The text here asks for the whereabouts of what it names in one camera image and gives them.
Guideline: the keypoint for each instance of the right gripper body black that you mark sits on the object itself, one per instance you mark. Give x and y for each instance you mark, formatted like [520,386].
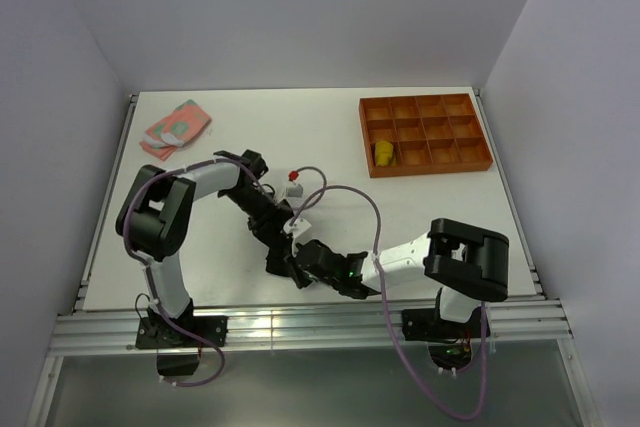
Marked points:
[302,277]

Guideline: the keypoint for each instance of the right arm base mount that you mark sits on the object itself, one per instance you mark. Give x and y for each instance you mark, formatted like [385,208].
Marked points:
[449,343]

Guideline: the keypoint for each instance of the black sock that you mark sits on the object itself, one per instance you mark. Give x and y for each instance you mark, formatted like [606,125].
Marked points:
[278,260]

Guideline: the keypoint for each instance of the aluminium side rail right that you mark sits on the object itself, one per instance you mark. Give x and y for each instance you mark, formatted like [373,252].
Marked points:
[512,205]

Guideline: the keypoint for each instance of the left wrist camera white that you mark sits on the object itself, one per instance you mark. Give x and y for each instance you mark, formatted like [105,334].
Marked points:
[293,190]

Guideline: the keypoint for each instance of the orange compartment tray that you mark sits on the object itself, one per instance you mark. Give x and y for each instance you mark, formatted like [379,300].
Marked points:
[431,134]

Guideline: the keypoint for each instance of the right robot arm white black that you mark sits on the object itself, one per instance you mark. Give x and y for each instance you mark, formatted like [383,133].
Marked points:
[470,264]

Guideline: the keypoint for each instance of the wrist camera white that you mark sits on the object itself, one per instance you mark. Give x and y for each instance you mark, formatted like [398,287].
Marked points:
[293,190]
[298,230]

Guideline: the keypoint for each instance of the yellow sock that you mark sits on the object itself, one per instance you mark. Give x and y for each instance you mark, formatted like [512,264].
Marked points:
[384,154]

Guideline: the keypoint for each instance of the pink green patterned socks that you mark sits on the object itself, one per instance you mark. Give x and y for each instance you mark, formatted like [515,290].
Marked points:
[175,131]

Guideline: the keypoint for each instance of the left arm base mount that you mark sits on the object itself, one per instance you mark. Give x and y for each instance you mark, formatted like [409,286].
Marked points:
[180,342]

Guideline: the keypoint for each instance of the aluminium frame rail front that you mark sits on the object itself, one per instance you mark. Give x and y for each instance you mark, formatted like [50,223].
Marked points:
[321,326]

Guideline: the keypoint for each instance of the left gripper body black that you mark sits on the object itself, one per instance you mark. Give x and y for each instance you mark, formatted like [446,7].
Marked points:
[262,212]

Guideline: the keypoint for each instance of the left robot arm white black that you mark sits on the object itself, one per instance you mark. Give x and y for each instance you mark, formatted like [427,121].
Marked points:
[154,219]

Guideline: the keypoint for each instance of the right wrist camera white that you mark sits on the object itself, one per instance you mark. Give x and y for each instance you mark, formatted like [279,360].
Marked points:
[298,230]

